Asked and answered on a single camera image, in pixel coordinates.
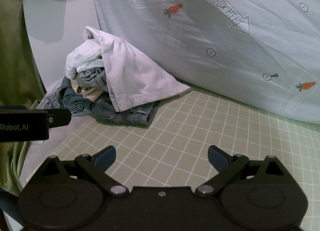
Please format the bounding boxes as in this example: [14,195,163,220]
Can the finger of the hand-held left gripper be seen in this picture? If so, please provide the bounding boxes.
[47,108,72,129]

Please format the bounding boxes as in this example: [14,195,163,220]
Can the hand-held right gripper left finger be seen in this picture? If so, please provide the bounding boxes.
[40,146,131,198]

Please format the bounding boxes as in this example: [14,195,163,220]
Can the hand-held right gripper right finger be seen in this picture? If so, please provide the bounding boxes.
[195,145,286,198]

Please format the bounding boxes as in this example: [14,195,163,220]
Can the large white garment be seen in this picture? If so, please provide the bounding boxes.
[83,26,192,115]

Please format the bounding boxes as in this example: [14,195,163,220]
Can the blue striped shirt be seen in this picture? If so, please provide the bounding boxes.
[43,91,73,115]

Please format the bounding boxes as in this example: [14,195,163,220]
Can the dark blue denim garment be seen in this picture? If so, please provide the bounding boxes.
[58,76,87,113]

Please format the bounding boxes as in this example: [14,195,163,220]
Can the beige garment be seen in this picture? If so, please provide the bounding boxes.
[74,87,111,103]

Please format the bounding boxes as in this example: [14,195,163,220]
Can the green grid cutting mat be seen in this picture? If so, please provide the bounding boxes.
[49,81,320,221]

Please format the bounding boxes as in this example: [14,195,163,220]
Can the grey garment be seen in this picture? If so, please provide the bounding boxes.
[75,67,107,90]

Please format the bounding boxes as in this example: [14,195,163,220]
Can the blue denim jeans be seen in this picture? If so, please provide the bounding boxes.
[90,96,158,127]

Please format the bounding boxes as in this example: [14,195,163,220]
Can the crumpled white shirt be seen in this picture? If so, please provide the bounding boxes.
[66,40,106,75]

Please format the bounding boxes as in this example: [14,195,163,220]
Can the green cloth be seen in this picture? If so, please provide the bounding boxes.
[0,0,47,196]

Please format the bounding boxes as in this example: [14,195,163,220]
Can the carrot printed pale blue quilt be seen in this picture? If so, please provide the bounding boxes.
[90,0,320,124]

